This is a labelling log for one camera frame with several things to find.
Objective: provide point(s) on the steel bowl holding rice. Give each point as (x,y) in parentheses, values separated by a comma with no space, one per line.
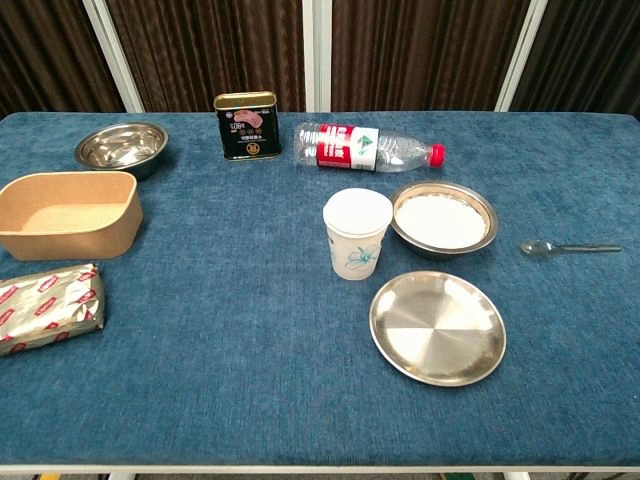
(425,250)

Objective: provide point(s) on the round steel plate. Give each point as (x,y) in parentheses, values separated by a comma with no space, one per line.
(437,330)

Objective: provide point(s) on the white partition post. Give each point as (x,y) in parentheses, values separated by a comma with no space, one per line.
(317,50)
(117,60)
(520,55)

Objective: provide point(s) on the red-label plastic water bottle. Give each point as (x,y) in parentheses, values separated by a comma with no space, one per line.
(345,147)

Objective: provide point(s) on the white flower-print paper cup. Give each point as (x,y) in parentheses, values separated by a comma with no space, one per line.
(355,250)

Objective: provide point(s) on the black luncheon meat can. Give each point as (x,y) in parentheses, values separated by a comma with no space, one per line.
(247,130)

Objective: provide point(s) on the white powder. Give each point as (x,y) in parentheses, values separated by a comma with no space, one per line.
(440,220)

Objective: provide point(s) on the clear plastic spoon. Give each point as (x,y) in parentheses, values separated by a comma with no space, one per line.
(535,248)

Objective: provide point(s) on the brown ribbed partition panel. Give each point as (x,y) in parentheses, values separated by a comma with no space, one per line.
(45,50)
(590,50)
(210,45)
(420,50)

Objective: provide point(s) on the brown kraft paper box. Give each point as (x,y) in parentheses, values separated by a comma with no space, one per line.
(100,235)

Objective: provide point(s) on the empty steel bowl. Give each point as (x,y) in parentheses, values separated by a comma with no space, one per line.
(120,150)

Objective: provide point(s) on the silver red foil snack pack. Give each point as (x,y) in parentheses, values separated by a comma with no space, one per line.
(50,310)

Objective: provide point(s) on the blue table cloth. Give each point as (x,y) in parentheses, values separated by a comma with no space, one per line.
(240,360)

